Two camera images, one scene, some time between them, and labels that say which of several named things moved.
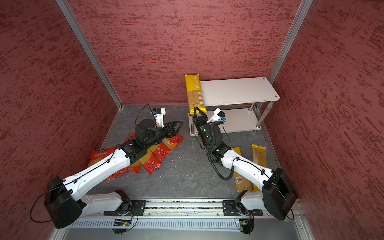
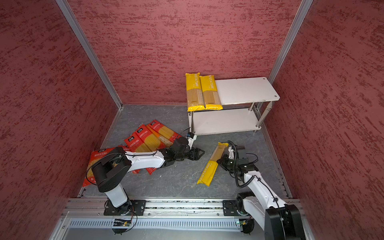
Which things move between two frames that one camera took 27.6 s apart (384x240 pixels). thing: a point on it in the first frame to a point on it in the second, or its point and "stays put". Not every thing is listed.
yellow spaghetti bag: (195, 95) stays put
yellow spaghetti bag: (242, 184) to (211, 98)
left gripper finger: (176, 125) to (196, 153)
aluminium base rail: (184, 209) stays put
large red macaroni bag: (99, 154) stays put
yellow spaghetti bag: (259, 155) to (208, 173)
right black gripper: (198, 120) to (222, 162)
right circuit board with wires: (247, 225) stays put
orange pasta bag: (169, 143) stays put
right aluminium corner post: (290, 37) stays put
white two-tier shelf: (244, 103) stays put
